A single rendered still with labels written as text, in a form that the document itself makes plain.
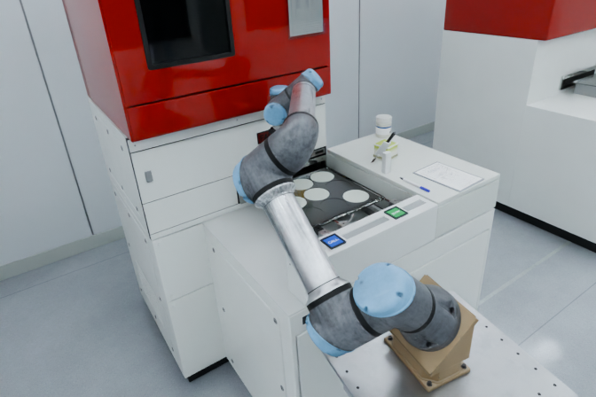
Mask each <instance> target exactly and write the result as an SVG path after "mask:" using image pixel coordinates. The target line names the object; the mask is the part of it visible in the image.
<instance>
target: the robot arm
mask: <svg viewBox="0 0 596 397"><path fill-rule="evenodd" d="M322 87H323V81H322V79H321V78H320V76H319V75H318V74H317V73H316V72H315V71H314V70H313V69H310V68H309V69H307V70H306V71H305V72H303V73H301V75H300V76H299V77H298V78H296V79H295V80H294V81H293V82H292V83H291V84H290V85H288V86H286V85H276V86H273V87H271V88H270V99H271V100H270V101H269V103H268V104H267V105H266V106H265V108H264V113H263V116H264V119H265V120H266V122H268V123H269V124H270V125H272V127H271V128H270V129H269V133H271V135H270V136H269V137H268V138H267V139H265V140H264V141H263V142H262V143H261V144H259V145H258V146H257V147H256V148H254V149H253V150H252V151H251V152H250V153H249V154H248V155H246V156H244V157H243V158H242V159H241V161H240V162H239V163H238V164H237V165H236V166H235V168H234V169H233V172H232V179H233V183H234V186H235V188H236V190H237V192H238V194H239V195H240V196H242V197H243V199H244V200H245V201H246V202H247V203H250V204H255V206H256V207H258V208H261V209H263V210H264V211H265V213H266V214H267V216H268V218H269V220H270V222H271V225H272V227H273V229H274V230H275V232H276V234H277V236H278V239H279V240H280V242H281V244H282V245H283V247H284V249H285V251H286V254H287V256H288V258H289V260H290V261H291V263H292V265H293V267H294V269H295V271H296V273H297V275H298V277H299V278H300V280H301V282H302V285H303V287H304V289H305V291H306V293H307V294H308V300H307V303H306V306H307V309H308V310H309V314H308V315H307V317H306V324H307V326H306V328H307V331H308V333H309V335H310V338H311V339H312V341H313V342H314V344H315V345H316V346H317V347H318V348H319V349H320V350H321V351H322V352H324V353H326V354H328V355H330V356H334V357H338V356H342V355H344V354H346V353H351V352H353V351H354V350H355V349H356V348H358V347H360V346H362V345H364V344H366V343H367V342H369V341H371V340H373V339H376V338H378V337H379V336H380V335H382V334H384V333H386V332H388V331H391V330H392V329H395V328H397V329H398V330H399V331H400V332H401V334H402V335H403V337H404V339H405V340H406V341H407V342H408V343H409V344H411V345H412V346H414V347H416V348H418V349H419V350H422V351H426V352H434V351H438V350H441V349H443V348H445V347H447V346H448V345H449V344H450V343H451V342H452V341H453V340H454V339H455V338H456V336H457V334H458V332H459V327H460V324H461V313H460V308H459V304H458V302H457V301H456V300H455V298H454V297H453V296H452V295H451V294H450V293H449V292H447V291H446V290H444V288H442V287H439V286H437V285H433V284H423V283H422V282H420V281H419V280H417V279H416V278H414V277H413V276H411V275H410V274H409V273H408V272H407V271H406V270H404V269H402V268H399V267H398V266H395V265H393V264H391V263H387V262H378V263H374V264H372V265H370V266H368V267H367V268H365V269H364V270H362V271H361V273H360V274H359V275H358V280H356V281H355V283H354V286H353V287H352V285H351V283H350V281H348V280H345V279H342V278H340V277H339V275H338V273H337V271H336V269H335V268H334V266H333V264H332V262H331V261H330V259H329V257H328V255H327V253H326V252H325V249H324V247H323V246H322V244H321V243H320V241H319V239H318V236H317V235H316V233H315V231H314V229H313V228H312V226H311V225H310V222H309V220H308V218H307V217H306V215H305V213H304V212H303V210H302V208H301V206H300V204H299V202H298V200H297V199H296V197H295V195H294V190H295V187H296V185H295V183H294V181H293V179H292V177H293V175H295V174H296V173H297V172H299V171H300V170H301V169H302V168H303V167H304V166H305V165H306V163H307V162H308V161H309V159H310V156H311V155H312V153H313V151H314V149H315V146H316V143H317V140H318V121H317V119H316V118H315V110H316V92H317V91H319V90H320V89H321V88H322Z"/></svg>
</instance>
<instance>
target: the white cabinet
mask: <svg viewBox="0 0 596 397"><path fill-rule="evenodd" d="M494 211H495V208H492V209H490V210H488V211H486V212H484V213H482V214H479V215H478V216H476V217H475V218H473V219H471V220H469V221H467V222H464V223H462V224H461V225H459V226H458V227H456V228H454V229H452V230H449V231H447V232H445V233H444V234H442V235H441V236H439V237H435V240H434V241H432V242H430V243H429V244H427V245H424V246H422V247H421V248H419V249H417V250H415V251H413V252H412V253H409V254H407V255H405V256H404V257H402V258H400V259H398V260H397V261H394V262H392V263H391V264H393V265H395V266H398V267H399V268H402V269H404V270H406V271H407V272H408V273H409V274H410V275H411V276H413V277H414V278H416V279H417V280H420V279H421V278H422V277H423V276H424V275H428V276H430V277H431V278H432V279H433V280H434V281H436V282H437V283H438V284H439V285H440V286H442V288H444V290H446V291H447V292H451V291H454V292H455V293H457V294H458V296H459V297H460V298H462V299H463V300H464V301H465V302H467V303H468V304H469V305H470V306H471V307H473V308H474V309H475V310H476V311H478V306H479V300H480V295H481V289H482V280H483V274H484V270H485V264H486V259H487V253H488V248H489V242H490V233H491V227H492V222H493V216H494ZM203 226H204V225H203ZM204 231H205V237H206V242H207V247H208V257H209V261H210V267H211V272H212V277H213V282H214V287H215V293H216V302H217V307H218V313H219V317H220V323H221V328H222V333H223V342H224V348H225V353H226V357H227V359H228V360H229V362H230V363H231V365H232V367H233V368H234V369H235V370H236V372H237V374H238V375H239V377H240V379H241V380H242V382H243V383H244V385H245V386H246V388H247V390H248V391H249V392H250V393H251V395H252V396H253V397H348V395H347V393H346V392H345V390H344V389H343V383H342V382H341V381H340V379H339V378H338V376H337V375H336V373H335V372H334V370H333V368H332V366H331V365H330V363H329V362H328V360H327V359H326V358H325V356H324V355H323V353H322V352H321V350H320V349H319V348H318V347H317V346H316V345H315V344H314V342H313V341H312V339H311V338H310V335H309V333H308V331H307V328H306V326H307V324H306V317H307V315H308V314H309V310H308V309H307V308H305V309H304V310H302V311H300V312H298V313H296V314H294V315H291V316H289V317H288V316H287V315H286V314H285V313H284V311H283V310H282V309H281V308H280V307H279V306H278V305H277V304H276V303H275V302H274V301H273V299H272V298H271V297H270V296H269V295H268V294H267V293H266V292H265V291H264V290H263V288H262V287H261V286H260V285H259V284H258V283H257V282H256V281H255V280H254V279H253V278H252V277H251V276H250V275H249V274H248V273H247V272H246V271H245V270H244V269H243V267H242V266H241V265H240V264H239V263H238V262H237V261H236V260H235V259H234V258H233V256H232V255H231V254H230V253H229V252H228V251H227V250H226V249H225V248H224V247H223V245H222V244H221V243H220V242H219V241H218V240H217V239H216V238H215V237H214V236H213V234H212V233H211V232H210V231H209V230H208V229H207V228H206V227H205V226H204Z"/></svg>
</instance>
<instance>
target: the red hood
mask: <svg viewBox="0 0 596 397"><path fill-rule="evenodd" d="M62 3H63V6H64V10H65V13H66V16H67V22H68V25H69V29H70V32H71V36H72V39H73V42H74V48H75V52H76V55H77V58H78V62H79V65H80V68H81V72H82V78H83V81H84V84H85V88H86V91H87V94H88V97H89V98H90V99H91V100H92V101H93V102H94V103H95V104H96V105H97V106H98V107H99V108H100V109H101V110H102V111H103V112H104V114H105V115H106V116H107V117H108V118H109V119H110V120H111V121H112V122H113V123H114V124H115V125H116V126H117V127H118V128H119V130H120V131H121V132H122V133H123V134H124V135H125V136H126V137H127V138H128V139H129V140H130V141H131V142H132V143H134V142H137V141H141V140H145V139H148V138H152V137H156V136H162V135H166V134H169V133H173V132H177V131H180V130H185V129H189V128H195V127H198V126H202V125H206V124H209V123H213V122H217V121H223V120H227V119H230V118H234V117H238V116H241V115H245V114H249V113H255V112H260V111H263V110H264V108H265V106H266V105H267V104H268V103H269V101H270V100H271V99H270V88H271V87H273V86H276V85H286V86H288V85H290V84H291V83H292V82H293V81H294V80H295V79H296V78H298V77H299V76H300V75H301V73H303V72H305V71H306V70H307V69H309V68H310V69H313V70H314V71H315V72H316V73H317V74H318V75H319V76H320V78H321V79H322V81H323V87H322V88H321V89H320V90H319V91H317V92H316V97H320V96H324V95H327V94H331V67H330V24H329V0H62Z"/></svg>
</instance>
